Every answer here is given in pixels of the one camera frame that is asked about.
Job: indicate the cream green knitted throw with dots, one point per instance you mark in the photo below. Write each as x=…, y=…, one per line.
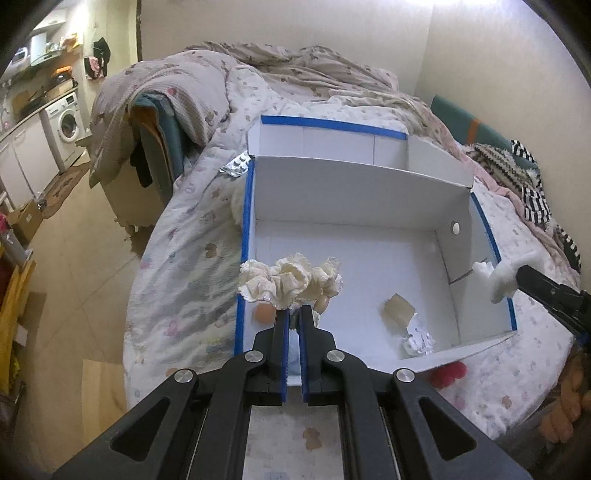
x=498, y=159

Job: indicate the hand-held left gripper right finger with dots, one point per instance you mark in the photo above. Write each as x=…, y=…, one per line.
x=310, y=344

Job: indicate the brown doormat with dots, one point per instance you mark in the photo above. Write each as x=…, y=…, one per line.
x=62, y=187

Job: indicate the yellow storage rack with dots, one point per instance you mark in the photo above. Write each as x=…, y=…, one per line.
x=14, y=300

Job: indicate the pink blanket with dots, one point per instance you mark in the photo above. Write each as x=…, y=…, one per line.
x=443, y=124

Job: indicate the cream lace scrunchie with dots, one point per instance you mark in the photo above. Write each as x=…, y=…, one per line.
x=286, y=277

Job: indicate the white printed bedspread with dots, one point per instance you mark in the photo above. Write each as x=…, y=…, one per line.
x=194, y=258

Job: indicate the teal and orange hanging cloths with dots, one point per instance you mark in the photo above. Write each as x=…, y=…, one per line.
x=157, y=127

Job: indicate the pink plush toy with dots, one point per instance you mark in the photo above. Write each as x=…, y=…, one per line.
x=448, y=374

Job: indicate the white base cabinets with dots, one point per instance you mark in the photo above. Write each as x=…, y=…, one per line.
x=23, y=161

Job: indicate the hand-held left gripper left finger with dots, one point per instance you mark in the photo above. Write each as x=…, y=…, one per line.
x=277, y=344

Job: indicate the person's right hand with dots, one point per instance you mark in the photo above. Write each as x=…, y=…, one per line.
x=565, y=406

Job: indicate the white water heater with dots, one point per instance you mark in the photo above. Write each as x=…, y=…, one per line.
x=18, y=59

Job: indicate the black white striped garment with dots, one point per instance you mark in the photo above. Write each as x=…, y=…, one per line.
x=540, y=203

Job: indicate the black hanging bag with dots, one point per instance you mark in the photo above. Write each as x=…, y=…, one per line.
x=101, y=48

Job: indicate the silver pill blister pack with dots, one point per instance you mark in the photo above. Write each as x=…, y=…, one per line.
x=238, y=165

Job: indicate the white range hood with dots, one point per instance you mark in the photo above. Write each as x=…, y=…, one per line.
x=40, y=48

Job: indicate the blue cardboard box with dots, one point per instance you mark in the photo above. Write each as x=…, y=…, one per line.
x=360, y=249

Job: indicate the person's grey trouser leg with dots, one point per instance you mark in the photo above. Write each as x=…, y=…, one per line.
x=526, y=445

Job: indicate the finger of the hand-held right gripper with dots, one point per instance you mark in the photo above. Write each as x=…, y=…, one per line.
x=551, y=300
x=547, y=280

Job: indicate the white washing machine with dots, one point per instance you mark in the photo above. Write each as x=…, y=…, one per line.
x=69, y=123

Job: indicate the cardboard box on floor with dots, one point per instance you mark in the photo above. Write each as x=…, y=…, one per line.
x=25, y=218

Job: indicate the teal cushion with orange stripe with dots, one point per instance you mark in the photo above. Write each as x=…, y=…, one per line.
x=457, y=121

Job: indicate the beige soft block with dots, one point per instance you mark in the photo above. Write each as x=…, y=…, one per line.
x=399, y=310

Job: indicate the white soft cloth roll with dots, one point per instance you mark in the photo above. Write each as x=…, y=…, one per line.
x=501, y=277

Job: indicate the brown floral quilt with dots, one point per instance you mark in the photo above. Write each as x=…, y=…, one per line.
x=184, y=92

